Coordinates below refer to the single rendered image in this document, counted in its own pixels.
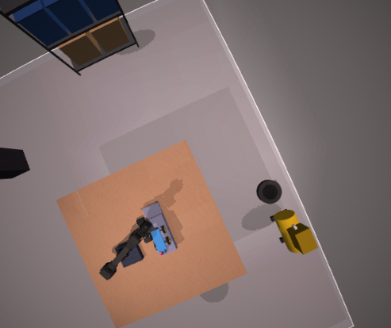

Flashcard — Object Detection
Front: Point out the blue wheeled trolley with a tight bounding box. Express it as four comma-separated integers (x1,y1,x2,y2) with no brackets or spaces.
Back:
150,226,171,253

